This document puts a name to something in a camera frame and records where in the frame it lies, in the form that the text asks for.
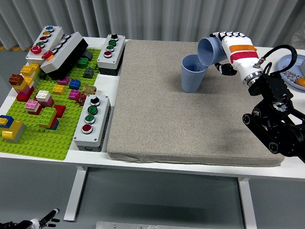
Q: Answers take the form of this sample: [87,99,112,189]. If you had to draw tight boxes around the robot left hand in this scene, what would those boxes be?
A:
[30,208,60,229]

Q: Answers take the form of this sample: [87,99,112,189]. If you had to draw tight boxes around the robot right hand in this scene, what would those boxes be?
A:
[209,31,264,82]

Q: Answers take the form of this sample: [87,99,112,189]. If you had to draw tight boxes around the blue ribbed plastic cup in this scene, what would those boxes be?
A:
[181,54,210,93]
[197,37,228,67]

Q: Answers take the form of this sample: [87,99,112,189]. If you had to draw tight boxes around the light blue plate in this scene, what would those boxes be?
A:
[278,54,305,90]

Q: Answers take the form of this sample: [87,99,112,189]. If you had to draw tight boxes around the white table leg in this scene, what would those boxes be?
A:
[63,166,88,221]
[237,177,258,229]

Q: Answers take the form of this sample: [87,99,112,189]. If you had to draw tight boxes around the green toy brick baseplate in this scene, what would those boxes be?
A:
[0,48,102,161]

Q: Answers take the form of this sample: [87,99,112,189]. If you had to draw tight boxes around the yellow and grey brick block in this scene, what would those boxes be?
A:
[1,120,26,143]

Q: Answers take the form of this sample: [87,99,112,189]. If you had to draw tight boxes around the grey-brown fabric mat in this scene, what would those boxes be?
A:
[106,40,285,167]

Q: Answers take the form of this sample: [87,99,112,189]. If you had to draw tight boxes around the grey pleated curtain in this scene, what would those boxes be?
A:
[0,0,305,51]

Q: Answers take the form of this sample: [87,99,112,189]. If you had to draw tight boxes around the green toy brick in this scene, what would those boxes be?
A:
[77,57,90,69]
[38,107,58,127]

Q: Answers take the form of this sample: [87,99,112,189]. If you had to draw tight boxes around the blue toy brick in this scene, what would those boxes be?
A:
[0,114,14,128]
[69,79,82,91]

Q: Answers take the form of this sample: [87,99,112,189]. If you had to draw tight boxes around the red toy brick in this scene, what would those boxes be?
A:
[54,105,67,119]
[16,88,36,103]

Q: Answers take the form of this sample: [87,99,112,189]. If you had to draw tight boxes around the pink toy brick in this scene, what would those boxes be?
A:
[25,100,41,112]

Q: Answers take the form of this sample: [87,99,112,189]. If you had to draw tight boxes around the magenta toy brick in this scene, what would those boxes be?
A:
[57,76,71,86]
[37,97,55,108]
[68,89,81,100]

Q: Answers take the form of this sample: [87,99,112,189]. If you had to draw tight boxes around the grey four-button control box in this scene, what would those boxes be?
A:
[97,34,126,76]
[73,94,112,153]

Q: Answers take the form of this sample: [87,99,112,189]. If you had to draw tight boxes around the white toy brick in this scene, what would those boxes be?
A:
[35,90,51,102]

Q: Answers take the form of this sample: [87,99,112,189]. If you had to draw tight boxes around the red valve hand wheel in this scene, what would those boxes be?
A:
[75,93,88,105]

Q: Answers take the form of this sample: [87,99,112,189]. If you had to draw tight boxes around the yellow toy brick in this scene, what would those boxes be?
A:
[52,84,66,95]
[20,63,41,77]

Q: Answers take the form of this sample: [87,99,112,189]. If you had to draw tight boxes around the brass pipe fitting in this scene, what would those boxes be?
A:
[82,83,97,95]

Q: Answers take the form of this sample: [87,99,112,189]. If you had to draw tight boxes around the brown toy brick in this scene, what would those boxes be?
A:
[9,73,24,86]

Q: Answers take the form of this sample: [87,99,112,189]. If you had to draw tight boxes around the dark grey sloped brick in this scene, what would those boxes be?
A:
[82,67,95,79]

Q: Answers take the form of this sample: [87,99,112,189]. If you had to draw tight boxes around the long grey black control box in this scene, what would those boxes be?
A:
[40,32,89,79]

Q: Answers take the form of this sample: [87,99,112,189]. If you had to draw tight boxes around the grey five-button control box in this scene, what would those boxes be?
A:
[25,25,64,65]

